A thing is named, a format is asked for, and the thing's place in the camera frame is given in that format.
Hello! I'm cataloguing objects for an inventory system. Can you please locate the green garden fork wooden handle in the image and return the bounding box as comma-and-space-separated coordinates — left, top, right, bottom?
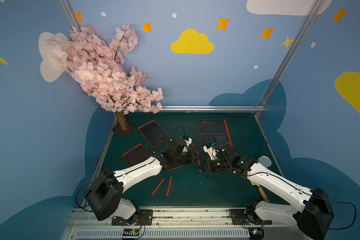
251, 181, 270, 203

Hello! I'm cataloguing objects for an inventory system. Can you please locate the aluminium front rail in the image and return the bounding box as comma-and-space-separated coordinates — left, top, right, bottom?
62, 207, 308, 240

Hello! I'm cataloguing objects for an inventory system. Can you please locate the colourful scribble red writing tablet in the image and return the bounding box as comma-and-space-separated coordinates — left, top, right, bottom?
200, 134, 230, 149

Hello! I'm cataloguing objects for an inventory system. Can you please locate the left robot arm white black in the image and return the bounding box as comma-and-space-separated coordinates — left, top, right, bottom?
85, 136, 200, 224

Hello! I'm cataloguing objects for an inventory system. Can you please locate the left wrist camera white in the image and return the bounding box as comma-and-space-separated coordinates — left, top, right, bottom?
183, 136, 193, 147

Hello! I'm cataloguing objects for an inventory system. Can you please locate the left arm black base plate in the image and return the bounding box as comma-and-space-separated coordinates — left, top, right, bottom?
111, 209, 153, 226

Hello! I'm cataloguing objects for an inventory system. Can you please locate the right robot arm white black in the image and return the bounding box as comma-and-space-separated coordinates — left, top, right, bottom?
201, 144, 335, 240

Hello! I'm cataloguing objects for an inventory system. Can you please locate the aluminium back frame bar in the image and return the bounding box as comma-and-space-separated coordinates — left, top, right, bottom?
161, 106, 266, 113

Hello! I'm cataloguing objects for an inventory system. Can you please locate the pink cherry blossom tree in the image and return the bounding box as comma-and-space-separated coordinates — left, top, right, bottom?
51, 25, 164, 132

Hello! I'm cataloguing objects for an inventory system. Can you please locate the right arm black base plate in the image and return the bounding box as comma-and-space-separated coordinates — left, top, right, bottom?
229, 209, 272, 225

